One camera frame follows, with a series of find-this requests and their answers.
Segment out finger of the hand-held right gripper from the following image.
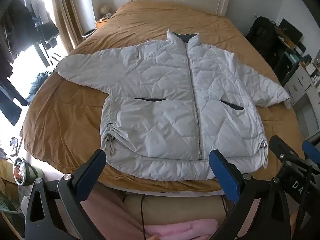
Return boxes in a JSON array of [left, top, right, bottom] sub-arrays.
[[269, 135, 307, 170], [302, 140, 320, 167]]

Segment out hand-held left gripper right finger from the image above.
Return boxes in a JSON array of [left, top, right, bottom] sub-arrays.
[[209, 149, 300, 240]]

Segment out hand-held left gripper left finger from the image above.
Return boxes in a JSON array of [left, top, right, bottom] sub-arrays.
[[24, 149, 110, 240]]

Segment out white puffer jacket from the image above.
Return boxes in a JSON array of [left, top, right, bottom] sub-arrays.
[[57, 29, 292, 181]]

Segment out dark clothes pile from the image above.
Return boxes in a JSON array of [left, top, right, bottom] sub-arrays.
[[29, 71, 54, 98]]

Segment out bed with mustard cover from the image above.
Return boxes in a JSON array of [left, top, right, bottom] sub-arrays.
[[22, 0, 307, 193]]

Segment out person's pink pants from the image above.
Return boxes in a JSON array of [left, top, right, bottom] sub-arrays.
[[56, 182, 260, 240]]

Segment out white bed sheet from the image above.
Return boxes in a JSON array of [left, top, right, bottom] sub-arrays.
[[100, 180, 225, 198]]

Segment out white drawer cabinet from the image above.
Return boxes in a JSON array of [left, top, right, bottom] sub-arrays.
[[282, 55, 320, 135]]

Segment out dark green bin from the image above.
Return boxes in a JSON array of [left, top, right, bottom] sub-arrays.
[[14, 157, 38, 187]]

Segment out pair of slippers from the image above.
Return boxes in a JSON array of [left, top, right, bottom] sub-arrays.
[[9, 137, 20, 157]]

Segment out dark green desk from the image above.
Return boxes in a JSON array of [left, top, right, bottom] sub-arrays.
[[274, 36, 313, 84]]

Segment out green plastic basket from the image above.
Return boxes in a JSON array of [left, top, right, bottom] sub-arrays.
[[0, 194, 24, 215]]

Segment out hanging dark trousers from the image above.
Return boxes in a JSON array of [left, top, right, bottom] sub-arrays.
[[0, 80, 28, 125]]

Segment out black backpack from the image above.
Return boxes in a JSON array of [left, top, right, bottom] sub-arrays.
[[246, 16, 284, 70]]

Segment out black flat panel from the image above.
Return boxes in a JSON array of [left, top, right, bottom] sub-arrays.
[[278, 18, 303, 49]]

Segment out wooden nightstand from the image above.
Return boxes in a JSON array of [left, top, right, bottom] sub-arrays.
[[95, 15, 115, 30]]

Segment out beige curtain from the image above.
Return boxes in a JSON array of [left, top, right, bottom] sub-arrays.
[[47, 0, 84, 53]]

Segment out hanging black coat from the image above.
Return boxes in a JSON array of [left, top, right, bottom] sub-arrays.
[[4, 0, 35, 58]]

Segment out hanging grey jacket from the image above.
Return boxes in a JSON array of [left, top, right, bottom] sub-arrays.
[[26, 0, 60, 48]]

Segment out black cable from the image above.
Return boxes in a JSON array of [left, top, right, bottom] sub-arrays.
[[139, 194, 148, 240]]

